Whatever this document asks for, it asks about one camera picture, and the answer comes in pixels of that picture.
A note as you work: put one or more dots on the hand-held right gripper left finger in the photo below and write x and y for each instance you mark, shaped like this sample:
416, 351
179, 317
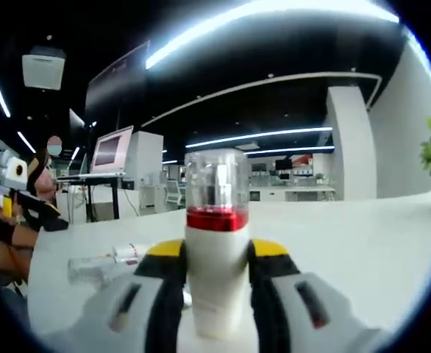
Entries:
164, 287

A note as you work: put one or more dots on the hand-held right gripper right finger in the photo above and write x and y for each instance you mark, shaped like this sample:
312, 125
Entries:
274, 287

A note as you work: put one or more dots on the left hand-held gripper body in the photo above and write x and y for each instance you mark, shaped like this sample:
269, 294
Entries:
13, 176

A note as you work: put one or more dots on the skincare bottle red collar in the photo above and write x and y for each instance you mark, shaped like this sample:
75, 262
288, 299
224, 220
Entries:
215, 279

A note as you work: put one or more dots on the skincare bottle red label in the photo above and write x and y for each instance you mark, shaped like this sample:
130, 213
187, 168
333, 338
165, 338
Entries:
90, 270

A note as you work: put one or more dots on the brown chair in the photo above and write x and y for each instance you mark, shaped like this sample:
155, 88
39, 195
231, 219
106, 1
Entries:
15, 253

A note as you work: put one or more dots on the black-legged standing desk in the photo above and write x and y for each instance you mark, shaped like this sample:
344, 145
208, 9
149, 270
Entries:
114, 198

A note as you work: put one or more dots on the white mesh office chair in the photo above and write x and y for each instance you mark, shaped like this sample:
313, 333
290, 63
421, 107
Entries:
175, 195

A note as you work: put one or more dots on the white office counter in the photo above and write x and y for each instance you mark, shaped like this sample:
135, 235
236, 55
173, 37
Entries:
292, 194

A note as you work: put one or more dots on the ceiling air conditioner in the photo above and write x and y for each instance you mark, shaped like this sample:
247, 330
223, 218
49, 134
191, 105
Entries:
42, 68

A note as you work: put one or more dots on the large black display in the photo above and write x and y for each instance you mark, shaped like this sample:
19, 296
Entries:
116, 84

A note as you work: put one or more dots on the long ceiling light strip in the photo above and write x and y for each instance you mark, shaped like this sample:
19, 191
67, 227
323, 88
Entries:
256, 18

